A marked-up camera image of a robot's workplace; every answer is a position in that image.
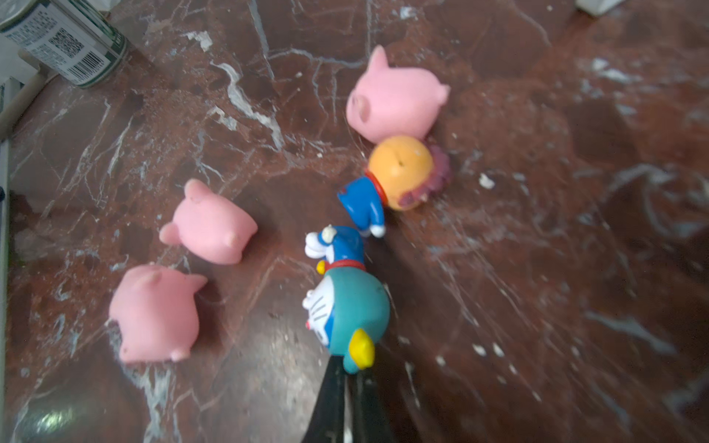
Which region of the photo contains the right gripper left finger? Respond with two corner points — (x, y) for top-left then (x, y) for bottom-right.
(302, 356), (346, 443)

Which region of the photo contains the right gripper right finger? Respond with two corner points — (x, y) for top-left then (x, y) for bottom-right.
(348, 369), (396, 443)

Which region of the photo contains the green blue cat figurine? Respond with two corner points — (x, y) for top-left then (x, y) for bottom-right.
(302, 225), (391, 375)

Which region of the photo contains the yellow hooded blue cat figurine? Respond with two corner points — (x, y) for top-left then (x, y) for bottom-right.
(337, 136), (452, 238)

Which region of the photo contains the white two-tier metal shelf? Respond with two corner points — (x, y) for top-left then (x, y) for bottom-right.
(574, 0), (624, 18)

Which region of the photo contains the pink pig toy lower cluster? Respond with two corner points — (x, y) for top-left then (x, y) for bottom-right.
(109, 264), (208, 364)

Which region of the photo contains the pink pig toy cluster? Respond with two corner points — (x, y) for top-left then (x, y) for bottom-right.
(109, 264), (208, 364)
(159, 178), (258, 265)
(345, 45), (452, 144)

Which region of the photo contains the pink pig toy middle cluster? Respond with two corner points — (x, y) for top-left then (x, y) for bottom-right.
(159, 178), (258, 265)

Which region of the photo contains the pink pig toy upper cluster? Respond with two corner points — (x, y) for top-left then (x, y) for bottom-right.
(345, 45), (452, 144)

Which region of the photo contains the silver metal can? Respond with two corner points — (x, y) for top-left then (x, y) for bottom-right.
(1, 0), (129, 89)

